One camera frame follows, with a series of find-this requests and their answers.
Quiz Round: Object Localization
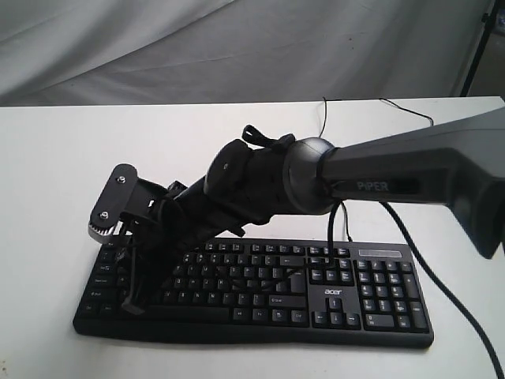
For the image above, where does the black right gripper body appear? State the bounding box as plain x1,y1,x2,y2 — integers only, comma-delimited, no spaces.
119,179,205,292

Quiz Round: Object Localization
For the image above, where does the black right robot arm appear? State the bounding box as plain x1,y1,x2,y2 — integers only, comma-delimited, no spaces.
122,109,504,315

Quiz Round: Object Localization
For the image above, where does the black acer keyboard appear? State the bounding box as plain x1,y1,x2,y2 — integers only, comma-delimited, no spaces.
73,238,434,349

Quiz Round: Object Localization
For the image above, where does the grey backdrop cloth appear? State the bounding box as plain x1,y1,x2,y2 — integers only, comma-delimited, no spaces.
1,1,493,106

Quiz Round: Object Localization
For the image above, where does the black tripod stand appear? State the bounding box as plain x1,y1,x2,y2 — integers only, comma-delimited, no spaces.
459,0,501,97

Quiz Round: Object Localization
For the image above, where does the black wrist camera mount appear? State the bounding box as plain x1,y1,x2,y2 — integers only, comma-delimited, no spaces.
88,163,138,245

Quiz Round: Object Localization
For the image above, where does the black keyboard cable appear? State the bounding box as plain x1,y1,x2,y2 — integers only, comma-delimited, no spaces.
319,96,435,242

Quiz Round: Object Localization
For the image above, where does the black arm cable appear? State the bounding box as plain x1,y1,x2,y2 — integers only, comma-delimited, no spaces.
220,199,504,379

